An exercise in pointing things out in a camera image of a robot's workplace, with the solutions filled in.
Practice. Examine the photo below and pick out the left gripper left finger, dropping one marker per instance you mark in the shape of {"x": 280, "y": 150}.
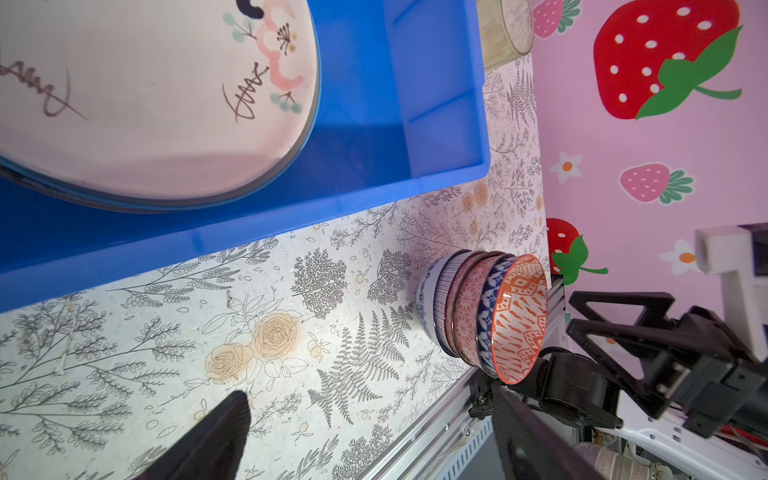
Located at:
{"x": 212, "y": 449}

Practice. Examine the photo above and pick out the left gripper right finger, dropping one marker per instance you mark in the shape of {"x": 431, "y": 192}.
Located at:
{"x": 528, "y": 448}

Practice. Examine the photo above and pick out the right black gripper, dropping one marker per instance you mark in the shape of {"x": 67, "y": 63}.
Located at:
{"x": 696, "y": 363}

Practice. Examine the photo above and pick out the orange patterned upturned bowl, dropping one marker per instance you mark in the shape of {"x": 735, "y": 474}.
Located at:
{"x": 520, "y": 319}

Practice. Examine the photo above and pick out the cream floral plate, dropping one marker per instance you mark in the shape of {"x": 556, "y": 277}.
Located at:
{"x": 155, "y": 99}

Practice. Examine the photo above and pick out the blue patterned bowl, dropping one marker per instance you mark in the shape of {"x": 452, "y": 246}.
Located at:
{"x": 486, "y": 309}

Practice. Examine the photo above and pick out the purple striped bowl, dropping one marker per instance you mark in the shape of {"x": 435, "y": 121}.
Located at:
{"x": 441, "y": 300}

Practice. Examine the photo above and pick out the pink floral bowl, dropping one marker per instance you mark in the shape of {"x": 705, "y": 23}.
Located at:
{"x": 465, "y": 315}

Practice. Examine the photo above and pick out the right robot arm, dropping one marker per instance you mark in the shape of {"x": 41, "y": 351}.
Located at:
{"x": 640, "y": 373}

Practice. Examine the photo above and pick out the blue plastic bin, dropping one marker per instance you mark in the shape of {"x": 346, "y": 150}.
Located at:
{"x": 400, "y": 112}

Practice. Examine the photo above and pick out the green glass cup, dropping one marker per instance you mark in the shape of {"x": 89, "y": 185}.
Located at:
{"x": 506, "y": 29}

